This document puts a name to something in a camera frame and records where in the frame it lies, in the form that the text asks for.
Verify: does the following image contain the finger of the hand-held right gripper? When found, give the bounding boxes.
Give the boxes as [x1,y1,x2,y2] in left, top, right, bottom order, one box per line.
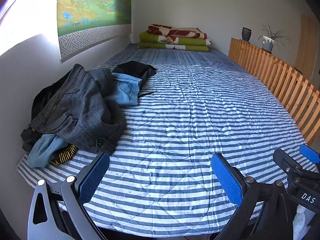
[299,144,320,173]
[272,149,304,188]

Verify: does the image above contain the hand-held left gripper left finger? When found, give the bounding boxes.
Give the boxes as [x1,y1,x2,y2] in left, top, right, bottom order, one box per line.
[27,151,111,240]

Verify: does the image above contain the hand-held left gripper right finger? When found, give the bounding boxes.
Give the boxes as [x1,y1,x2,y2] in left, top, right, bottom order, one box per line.
[210,153,298,240]

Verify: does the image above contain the grey houndstooth pants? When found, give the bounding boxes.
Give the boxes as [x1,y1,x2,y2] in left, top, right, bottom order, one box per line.
[29,64,127,155]

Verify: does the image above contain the black yellow striped garment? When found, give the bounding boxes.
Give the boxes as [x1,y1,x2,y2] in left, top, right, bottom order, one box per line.
[49,144,77,166]

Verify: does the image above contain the blue white striped bedspread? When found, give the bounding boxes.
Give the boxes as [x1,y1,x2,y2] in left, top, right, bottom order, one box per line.
[16,42,318,233]

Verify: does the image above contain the dark grey cloth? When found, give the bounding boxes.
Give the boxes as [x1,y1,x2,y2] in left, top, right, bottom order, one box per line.
[20,129,38,152]

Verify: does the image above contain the light blue jeans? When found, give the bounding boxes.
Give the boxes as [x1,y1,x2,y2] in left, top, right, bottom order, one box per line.
[27,72,143,168]

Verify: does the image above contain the light wooden door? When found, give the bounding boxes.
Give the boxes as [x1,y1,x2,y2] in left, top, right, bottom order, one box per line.
[295,14,318,81]

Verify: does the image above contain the potted plant in white pot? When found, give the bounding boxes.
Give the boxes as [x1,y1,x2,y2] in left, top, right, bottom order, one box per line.
[258,24,292,53]

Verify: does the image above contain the dark ceramic vase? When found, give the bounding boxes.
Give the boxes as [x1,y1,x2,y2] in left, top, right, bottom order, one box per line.
[241,27,252,43]

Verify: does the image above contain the green folded blanket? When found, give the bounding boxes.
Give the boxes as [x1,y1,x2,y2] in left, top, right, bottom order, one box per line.
[138,42,211,53]
[139,31,212,47]

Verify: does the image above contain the wooden slatted rail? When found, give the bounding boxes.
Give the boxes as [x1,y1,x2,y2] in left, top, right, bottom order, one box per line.
[228,37,320,146]

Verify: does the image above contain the green landscape wall hanging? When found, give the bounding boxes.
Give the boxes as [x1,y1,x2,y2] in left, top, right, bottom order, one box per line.
[57,0,132,63]

